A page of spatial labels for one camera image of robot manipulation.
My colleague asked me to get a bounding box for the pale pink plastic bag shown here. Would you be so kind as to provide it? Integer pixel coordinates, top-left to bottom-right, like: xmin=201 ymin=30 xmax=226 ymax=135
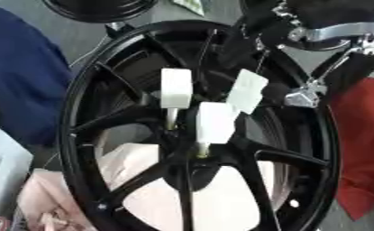
xmin=14 ymin=142 xmax=294 ymax=231

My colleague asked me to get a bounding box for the black round wheel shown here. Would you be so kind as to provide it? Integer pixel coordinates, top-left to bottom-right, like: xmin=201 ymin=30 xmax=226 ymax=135
xmin=40 ymin=0 xmax=161 ymax=24

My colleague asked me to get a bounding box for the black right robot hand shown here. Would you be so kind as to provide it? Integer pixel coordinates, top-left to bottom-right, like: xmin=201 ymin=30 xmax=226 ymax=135
xmin=238 ymin=0 xmax=374 ymax=110

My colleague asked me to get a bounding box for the person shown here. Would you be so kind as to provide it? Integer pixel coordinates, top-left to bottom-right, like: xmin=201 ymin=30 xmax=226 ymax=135
xmin=0 ymin=3 xmax=75 ymax=149

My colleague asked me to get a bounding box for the black spoked wheel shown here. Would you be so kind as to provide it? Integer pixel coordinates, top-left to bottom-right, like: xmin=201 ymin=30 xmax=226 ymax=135
xmin=55 ymin=19 xmax=344 ymax=231

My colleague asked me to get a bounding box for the white and green packet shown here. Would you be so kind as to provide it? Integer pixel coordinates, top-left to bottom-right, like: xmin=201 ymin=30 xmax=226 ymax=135
xmin=170 ymin=0 xmax=209 ymax=17

